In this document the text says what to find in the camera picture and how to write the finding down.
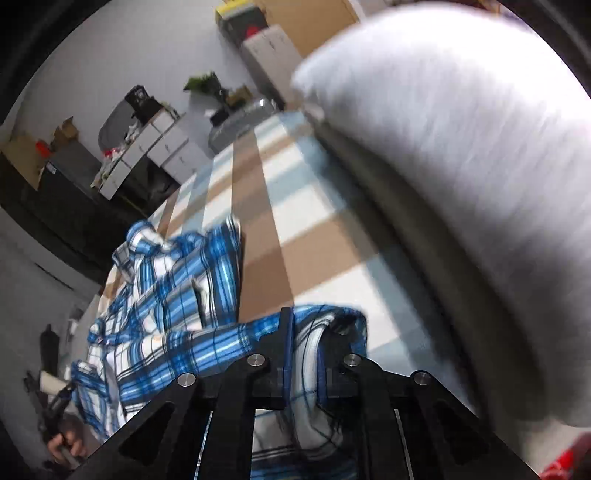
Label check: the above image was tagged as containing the cardboard box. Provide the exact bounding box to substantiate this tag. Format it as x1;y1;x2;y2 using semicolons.
0;133;48;191

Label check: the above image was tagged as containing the white pillow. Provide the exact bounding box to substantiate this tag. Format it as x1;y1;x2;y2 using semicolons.
291;0;591;430

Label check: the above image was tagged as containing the person's left hand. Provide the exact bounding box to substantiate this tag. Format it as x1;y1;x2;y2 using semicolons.
46;425;88;463

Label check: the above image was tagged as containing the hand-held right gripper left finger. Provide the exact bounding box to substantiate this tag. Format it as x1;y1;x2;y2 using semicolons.
90;307;296;480

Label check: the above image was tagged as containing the red plastic basin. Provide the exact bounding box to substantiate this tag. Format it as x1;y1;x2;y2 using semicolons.
540;450;578;480

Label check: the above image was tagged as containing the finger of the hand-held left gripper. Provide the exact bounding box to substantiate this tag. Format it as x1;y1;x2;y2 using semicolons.
50;384;78;428

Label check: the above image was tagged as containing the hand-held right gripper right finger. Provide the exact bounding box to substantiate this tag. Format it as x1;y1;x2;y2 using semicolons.
316;335;541;480

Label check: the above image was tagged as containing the silver suitcase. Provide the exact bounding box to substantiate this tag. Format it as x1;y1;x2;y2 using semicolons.
208;98;280;154

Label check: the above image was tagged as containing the dark wrapped flower bouquet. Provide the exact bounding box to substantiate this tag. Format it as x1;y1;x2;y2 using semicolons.
184;71;229;102

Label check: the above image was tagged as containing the wooden door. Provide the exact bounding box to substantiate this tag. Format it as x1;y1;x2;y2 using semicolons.
256;0;361;58

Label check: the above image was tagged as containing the black bag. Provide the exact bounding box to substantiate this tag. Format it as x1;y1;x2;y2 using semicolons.
124;84;163;124

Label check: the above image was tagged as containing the dark green shoe box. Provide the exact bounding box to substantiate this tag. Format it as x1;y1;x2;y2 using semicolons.
222;7;260;38

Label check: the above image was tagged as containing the white desk with drawers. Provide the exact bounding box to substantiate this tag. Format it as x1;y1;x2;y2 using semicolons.
91;111;214;200

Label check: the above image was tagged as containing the blue white plaid shirt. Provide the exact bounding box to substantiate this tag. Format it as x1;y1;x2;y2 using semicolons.
69;217;370;480

